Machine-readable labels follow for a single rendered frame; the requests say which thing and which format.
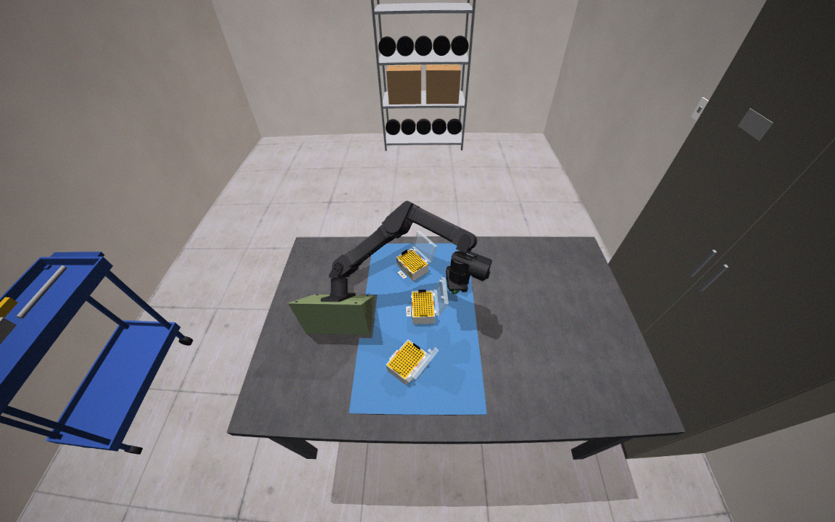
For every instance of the yellow pipette tip rack plate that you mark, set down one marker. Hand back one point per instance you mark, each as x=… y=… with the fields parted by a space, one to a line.
x=411 y=260
x=404 y=362
x=422 y=303

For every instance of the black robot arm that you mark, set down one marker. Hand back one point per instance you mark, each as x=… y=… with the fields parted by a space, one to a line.
x=397 y=224

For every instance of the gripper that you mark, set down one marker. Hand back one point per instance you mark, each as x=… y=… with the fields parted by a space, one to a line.
x=452 y=280

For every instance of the blue bench mat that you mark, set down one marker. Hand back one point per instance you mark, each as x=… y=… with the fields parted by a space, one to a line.
x=452 y=382

